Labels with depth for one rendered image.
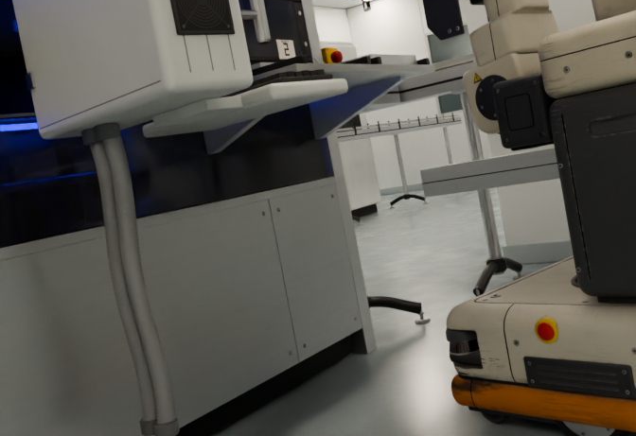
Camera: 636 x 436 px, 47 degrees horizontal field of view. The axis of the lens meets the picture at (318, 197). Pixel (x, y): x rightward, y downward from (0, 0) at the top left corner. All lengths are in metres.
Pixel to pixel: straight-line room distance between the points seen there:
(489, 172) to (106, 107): 1.95
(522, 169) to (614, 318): 1.54
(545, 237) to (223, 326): 2.02
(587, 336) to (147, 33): 0.97
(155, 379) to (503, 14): 1.10
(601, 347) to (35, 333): 1.11
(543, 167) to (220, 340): 1.51
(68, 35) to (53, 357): 0.65
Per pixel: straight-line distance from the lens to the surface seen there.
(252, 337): 2.04
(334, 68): 1.79
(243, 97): 1.37
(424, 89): 3.08
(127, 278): 1.47
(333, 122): 2.32
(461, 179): 3.06
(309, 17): 2.48
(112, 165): 1.46
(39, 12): 1.55
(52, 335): 1.64
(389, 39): 11.35
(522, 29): 1.77
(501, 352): 1.63
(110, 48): 1.32
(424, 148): 11.11
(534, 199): 3.59
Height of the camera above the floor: 0.65
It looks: 2 degrees down
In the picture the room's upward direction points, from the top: 11 degrees counter-clockwise
